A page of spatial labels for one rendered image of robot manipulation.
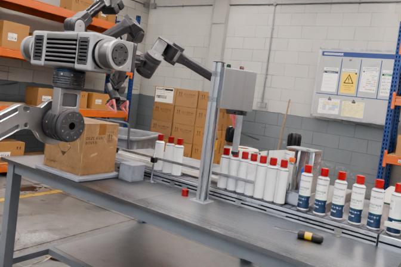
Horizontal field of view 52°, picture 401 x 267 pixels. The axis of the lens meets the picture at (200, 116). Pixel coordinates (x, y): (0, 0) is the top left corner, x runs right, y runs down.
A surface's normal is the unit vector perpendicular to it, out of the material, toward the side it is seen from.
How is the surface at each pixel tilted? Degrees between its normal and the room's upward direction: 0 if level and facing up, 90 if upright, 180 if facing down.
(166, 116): 90
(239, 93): 90
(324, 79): 90
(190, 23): 90
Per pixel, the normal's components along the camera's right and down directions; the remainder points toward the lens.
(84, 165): 0.83, 0.13
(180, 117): -0.48, -0.01
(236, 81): 0.34, 0.09
